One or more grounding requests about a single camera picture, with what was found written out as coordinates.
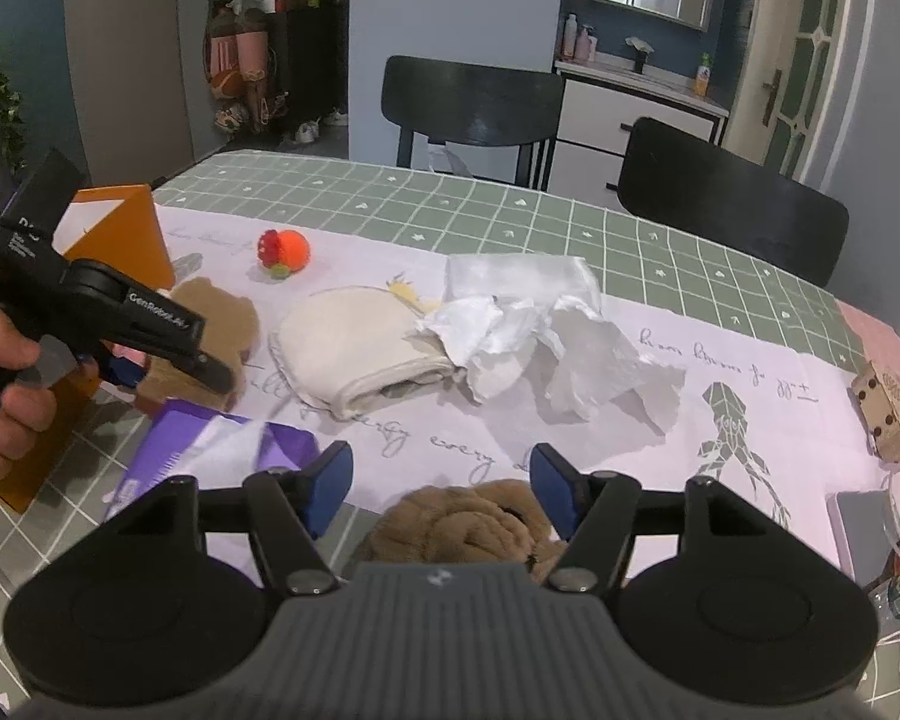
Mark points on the orange knitted ball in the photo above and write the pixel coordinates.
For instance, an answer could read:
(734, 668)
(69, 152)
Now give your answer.
(289, 249)

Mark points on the white shoe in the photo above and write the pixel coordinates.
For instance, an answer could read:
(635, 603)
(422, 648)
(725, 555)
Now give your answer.
(307, 132)
(336, 117)

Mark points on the green checked tablecloth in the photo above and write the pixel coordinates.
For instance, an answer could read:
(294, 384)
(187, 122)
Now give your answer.
(495, 217)

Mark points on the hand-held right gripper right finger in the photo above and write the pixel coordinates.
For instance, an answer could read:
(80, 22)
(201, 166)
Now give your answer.
(555, 495)

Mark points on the wooden box with holes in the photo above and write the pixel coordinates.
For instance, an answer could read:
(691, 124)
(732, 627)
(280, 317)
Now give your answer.
(889, 409)

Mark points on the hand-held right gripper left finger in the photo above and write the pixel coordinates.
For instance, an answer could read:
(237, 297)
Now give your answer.
(330, 487)

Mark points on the cream plush cloth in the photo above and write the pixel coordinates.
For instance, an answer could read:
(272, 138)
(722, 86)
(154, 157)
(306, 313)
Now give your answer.
(345, 345)

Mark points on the white cabinet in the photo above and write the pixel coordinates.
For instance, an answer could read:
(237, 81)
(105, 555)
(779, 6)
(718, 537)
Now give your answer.
(592, 120)

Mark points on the grey laptop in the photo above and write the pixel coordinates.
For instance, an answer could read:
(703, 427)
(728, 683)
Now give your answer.
(862, 532)

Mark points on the yellow bottle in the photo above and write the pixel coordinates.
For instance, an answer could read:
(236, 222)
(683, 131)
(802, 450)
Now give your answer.
(702, 76)

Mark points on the pink bottle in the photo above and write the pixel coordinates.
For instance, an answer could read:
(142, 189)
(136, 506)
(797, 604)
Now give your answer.
(586, 45)

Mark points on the white plastic bag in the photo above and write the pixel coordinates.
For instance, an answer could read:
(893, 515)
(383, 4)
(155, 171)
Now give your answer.
(570, 330)

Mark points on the brown curly plush toy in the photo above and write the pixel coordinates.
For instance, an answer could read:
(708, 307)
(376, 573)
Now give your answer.
(457, 525)

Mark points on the hanging pink bags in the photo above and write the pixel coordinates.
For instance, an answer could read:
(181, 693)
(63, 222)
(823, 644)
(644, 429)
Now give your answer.
(229, 67)

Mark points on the person's left hand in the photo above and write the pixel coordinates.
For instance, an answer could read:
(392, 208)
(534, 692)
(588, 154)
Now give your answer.
(7, 435)

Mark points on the pink cloth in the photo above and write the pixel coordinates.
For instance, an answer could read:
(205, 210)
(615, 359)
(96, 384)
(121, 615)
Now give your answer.
(881, 330)

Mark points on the white printed table mat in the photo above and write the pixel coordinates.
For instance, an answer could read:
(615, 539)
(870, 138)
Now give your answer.
(607, 457)

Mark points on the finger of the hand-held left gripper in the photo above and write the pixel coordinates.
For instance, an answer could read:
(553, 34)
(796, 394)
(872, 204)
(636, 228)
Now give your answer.
(165, 322)
(124, 371)

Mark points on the yellow soft toy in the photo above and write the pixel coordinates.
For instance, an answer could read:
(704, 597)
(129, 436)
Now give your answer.
(409, 294)

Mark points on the orange cardboard box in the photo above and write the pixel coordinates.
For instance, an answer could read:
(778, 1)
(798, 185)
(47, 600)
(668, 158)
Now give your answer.
(131, 240)

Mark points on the brown plush pad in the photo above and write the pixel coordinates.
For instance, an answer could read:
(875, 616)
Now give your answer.
(217, 315)

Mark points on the door with glass panes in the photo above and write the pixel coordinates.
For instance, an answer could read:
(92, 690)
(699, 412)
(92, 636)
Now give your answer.
(795, 75)

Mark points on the purple tissue pack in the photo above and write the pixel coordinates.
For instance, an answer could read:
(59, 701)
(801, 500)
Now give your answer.
(172, 442)

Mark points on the black faucet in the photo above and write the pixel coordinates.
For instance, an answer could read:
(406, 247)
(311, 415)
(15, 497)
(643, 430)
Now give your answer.
(641, 54)

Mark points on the black cabinet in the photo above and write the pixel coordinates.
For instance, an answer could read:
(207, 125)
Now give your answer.
(307, 67)

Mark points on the white bottle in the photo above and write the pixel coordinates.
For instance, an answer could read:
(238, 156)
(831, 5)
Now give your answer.
(569, 36)

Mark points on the black chair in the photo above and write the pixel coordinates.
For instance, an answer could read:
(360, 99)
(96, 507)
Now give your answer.
(465, 105)
(720, 195)

